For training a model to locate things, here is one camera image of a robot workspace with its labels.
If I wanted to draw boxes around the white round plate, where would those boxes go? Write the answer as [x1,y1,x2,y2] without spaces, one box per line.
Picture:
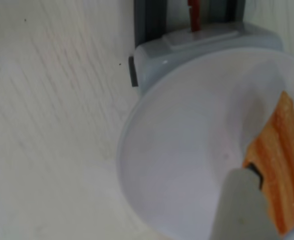
[116,46,294,240]

